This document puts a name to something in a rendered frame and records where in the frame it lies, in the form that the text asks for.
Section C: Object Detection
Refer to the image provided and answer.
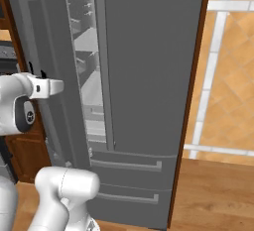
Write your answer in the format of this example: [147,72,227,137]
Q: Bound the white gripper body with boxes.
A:
[30,76,65,99]

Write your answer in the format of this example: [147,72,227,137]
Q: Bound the grey fridge door, open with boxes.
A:
[2,0,92,170]

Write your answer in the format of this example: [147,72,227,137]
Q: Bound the grey fridge door, closed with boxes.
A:
[91,0,207,160]

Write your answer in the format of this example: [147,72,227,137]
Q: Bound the grey fridge drawer, shallow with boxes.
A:
[88,148,179,193]

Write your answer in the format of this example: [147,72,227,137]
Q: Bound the grey fridge drawer, deep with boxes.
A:
[86,182,174,231]

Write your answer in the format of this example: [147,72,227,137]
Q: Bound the dark grey appliance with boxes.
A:
[0,39,20,74]

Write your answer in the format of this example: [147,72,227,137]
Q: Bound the brown wooden cupboard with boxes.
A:
[0,0,54,185]

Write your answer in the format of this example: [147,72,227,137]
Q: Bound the brown wooden side panel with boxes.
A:
[166,0,213,230]

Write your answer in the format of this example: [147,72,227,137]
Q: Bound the grey handle of open door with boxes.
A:
[16,0,68,165]

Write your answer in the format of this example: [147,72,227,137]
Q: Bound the grey handle of closed door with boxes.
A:
[94,0,116,153]

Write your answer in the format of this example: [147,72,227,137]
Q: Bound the grey handle of shallow drawer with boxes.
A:
[90,158,164,173]

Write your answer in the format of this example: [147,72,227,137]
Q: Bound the grey handle of deep drawer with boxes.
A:
[95,191,160,206]

